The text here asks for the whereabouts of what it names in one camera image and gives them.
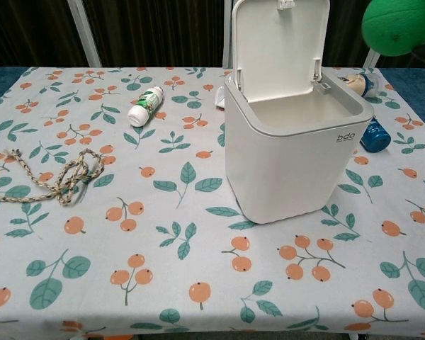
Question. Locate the aluminium frame post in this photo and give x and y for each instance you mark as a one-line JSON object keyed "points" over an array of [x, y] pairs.
{"points": [[227, 35], [85, 35], [372, 60]]}

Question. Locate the white lidded trash bin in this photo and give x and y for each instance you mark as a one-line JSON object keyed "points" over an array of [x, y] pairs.
{"points": [[287, 159]]}

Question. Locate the green foam ball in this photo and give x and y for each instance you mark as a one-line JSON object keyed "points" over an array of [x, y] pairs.
{"points": [[396, 25]]}

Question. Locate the dark brown pleated curtain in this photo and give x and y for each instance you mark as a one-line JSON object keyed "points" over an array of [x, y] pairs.
{"points": [[156, 32], [28, 32], [343, 35]]}

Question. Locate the floral leaf berry tablecloth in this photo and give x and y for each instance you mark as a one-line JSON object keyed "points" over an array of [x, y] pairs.
{"points": [[163, 230]]}

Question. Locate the white bottle with green label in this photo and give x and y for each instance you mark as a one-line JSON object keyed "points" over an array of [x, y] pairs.
{"points": [[145, 106]]}

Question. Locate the beige mayonnaise squeeze bottle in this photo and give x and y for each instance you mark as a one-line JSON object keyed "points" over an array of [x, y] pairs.
{"points": [[359, 85]]}

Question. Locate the blue spray bottle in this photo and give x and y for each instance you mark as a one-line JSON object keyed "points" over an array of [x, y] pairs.
{"points": [[375, 136]]}

